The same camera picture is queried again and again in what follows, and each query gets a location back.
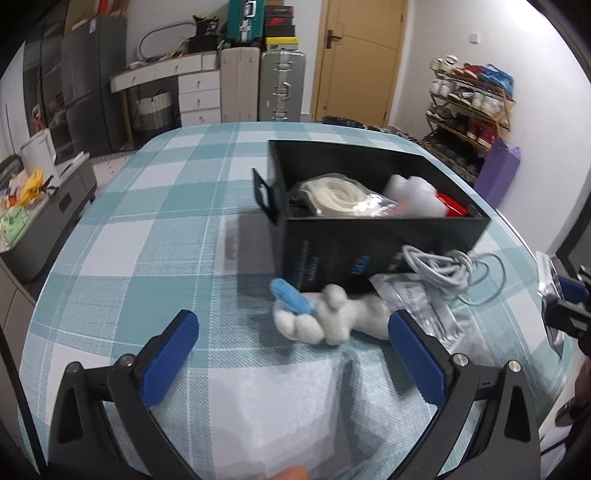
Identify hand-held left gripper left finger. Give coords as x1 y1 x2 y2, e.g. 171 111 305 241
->
48 310 200 480

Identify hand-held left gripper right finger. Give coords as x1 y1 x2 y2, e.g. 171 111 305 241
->
388 310 541 480

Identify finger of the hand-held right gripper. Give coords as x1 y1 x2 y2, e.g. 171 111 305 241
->
558 272 591 304
545 298 591 343

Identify clear plastic bag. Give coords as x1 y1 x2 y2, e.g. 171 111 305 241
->
536 251 566 358

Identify white plush toy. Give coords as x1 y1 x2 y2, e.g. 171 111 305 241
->
270 278 393 347

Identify black cardboard box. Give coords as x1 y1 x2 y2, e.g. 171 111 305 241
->
252 139 491 296

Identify zip bag of white rope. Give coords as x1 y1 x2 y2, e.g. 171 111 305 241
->
385 174 446 217

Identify zip bag of cream rope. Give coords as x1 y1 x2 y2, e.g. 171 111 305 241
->
298 173 398 217

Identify person's left hand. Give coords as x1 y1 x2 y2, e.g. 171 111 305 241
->
270 465 309 480

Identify clear zip bag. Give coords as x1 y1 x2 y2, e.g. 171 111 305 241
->
368 272 465 350

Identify purple bag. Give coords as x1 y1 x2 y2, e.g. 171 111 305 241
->
473 137 522 208

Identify grey side cabinet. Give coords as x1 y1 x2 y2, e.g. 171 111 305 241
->
0 152 98 282

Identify wooden shoe rack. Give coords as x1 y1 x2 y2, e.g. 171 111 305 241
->
422 69 515 183

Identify green packet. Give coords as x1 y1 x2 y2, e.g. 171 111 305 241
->
0 205 31 245

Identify shoe rack with shoes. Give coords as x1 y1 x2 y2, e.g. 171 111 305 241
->
427 55 514 181

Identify yellow plastic bag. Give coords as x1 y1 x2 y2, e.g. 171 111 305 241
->
18 168 48 204

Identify dark shoes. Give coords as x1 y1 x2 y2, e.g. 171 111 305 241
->
321 115 398 134

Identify woven laundry basket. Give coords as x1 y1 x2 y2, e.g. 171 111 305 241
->
135 90 174 132

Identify white appliance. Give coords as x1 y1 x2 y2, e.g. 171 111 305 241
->
19 129 56 169

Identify grey chair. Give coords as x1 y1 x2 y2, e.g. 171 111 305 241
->
0 154 24 185

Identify white drawer cabinet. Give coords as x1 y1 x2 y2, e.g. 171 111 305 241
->
178 71 221 127

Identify grey refrigerator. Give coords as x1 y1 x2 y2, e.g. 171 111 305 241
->
61 15 127 158

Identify beige suitcase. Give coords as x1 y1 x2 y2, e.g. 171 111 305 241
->
219 46 260 124

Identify white desk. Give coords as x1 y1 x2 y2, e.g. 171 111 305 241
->
110 51 221 148

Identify silver suitcase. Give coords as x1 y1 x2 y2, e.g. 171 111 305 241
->
259 50 306 122

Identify wooden door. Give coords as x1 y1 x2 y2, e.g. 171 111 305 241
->
310 0 409 125

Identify dark glass cabinet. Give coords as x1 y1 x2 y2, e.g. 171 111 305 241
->
21 0 75 153

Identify black paper bag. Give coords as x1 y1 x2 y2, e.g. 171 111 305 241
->
190 15 220 52

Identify teal suitcase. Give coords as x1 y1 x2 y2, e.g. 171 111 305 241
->
226 0 266 47

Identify large cardboard box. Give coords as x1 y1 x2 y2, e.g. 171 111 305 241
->
65 0 100 34

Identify black shoe box red logo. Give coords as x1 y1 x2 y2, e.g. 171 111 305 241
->
264 6 295 26

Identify white cable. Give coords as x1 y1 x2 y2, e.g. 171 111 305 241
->
390 244 509 305

